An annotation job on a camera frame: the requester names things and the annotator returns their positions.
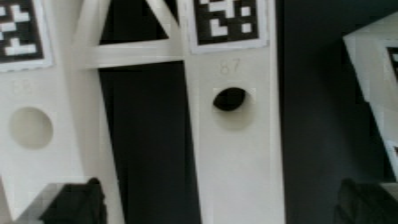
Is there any white chair leg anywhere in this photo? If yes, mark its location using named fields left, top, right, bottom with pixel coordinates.
left=344, top=21, right=398, bottom=180

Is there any white chair back frame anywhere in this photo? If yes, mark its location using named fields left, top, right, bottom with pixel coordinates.
left=0, top=0, right=287, bottom=224

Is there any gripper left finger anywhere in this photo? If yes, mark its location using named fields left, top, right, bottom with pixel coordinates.
left=40, top=178, right=107, bottom=224

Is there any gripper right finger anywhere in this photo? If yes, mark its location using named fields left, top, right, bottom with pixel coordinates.
left=335, top=179, right=398, bottom=224

